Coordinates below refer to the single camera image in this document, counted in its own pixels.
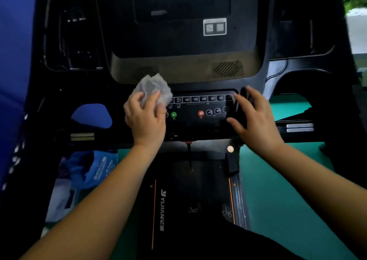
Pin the person's right hand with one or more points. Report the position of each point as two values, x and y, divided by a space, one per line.
262 128

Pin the person's left hand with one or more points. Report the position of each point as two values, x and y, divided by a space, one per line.
146 125

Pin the person's right thumb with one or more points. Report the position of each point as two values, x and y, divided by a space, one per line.
235 125

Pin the person's right middle finger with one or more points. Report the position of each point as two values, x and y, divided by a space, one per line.
253 95

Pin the person's left fingers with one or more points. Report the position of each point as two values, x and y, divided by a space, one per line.
153 102

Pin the white wipe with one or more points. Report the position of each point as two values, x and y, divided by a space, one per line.
153 86

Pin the person's right forearm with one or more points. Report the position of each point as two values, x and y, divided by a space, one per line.
321 188

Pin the person's left forearm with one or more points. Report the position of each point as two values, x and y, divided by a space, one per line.
97 211

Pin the black treadmill console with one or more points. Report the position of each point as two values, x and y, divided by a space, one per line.
189 45

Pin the silver square sticker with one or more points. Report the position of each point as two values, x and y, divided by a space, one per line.
214 26

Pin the black treadmill belt deck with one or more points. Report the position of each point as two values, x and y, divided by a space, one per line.
195 199

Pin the blue printed bag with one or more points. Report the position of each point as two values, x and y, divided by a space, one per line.
94 166

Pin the white ledge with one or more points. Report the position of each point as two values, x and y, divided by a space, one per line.
357 30

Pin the person's black clothing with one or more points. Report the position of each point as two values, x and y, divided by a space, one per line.
258 245

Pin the white package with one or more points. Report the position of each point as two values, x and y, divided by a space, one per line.
60 199

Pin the blue panel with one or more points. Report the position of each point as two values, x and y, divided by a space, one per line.
15 53

